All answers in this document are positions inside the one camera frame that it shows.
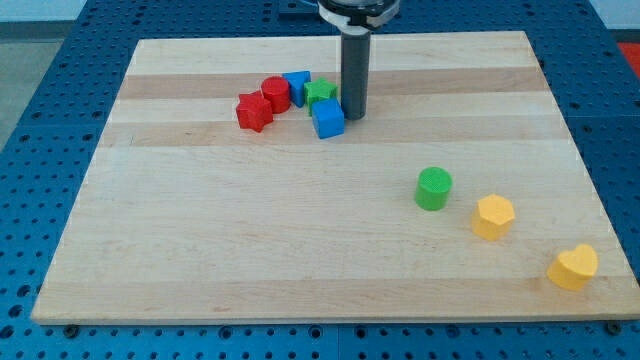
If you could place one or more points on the green cylinder block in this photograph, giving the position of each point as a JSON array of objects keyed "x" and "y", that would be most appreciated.
[{"x": 433, "y": 187}]

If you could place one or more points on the red cylinder block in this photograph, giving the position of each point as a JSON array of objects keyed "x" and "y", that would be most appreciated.
[{"x": 276, "y": 90}]

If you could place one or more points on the yellow heart block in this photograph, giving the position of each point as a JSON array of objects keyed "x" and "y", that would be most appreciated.
[{"x": 573, "y": 269}]

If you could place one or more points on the blue cube block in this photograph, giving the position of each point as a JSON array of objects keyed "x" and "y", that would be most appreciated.
[{"x": 328, "y": 118}]

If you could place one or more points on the green star block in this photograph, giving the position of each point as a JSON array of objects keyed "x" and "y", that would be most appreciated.
[{"x": 318, "y": 90}]

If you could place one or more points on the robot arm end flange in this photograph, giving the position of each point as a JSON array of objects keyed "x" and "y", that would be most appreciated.
[{"x": 356, "y": 17}]

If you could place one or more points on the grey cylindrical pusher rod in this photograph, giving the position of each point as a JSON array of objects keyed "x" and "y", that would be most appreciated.
[{"x": 355, "y": 55}]

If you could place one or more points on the wooden board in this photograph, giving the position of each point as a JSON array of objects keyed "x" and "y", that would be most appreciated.
[{"x": 185, "y": 218}]

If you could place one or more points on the red star block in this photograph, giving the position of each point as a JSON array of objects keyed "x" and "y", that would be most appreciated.
[{"x": 254, "y": 111}]

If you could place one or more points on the blue triangle block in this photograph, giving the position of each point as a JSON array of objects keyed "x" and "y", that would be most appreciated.
[{"x": 296, "y": 81}]

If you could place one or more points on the yellow hexagon block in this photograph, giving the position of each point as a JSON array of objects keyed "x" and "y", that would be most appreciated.
[{"x": 492, "y": 217}]

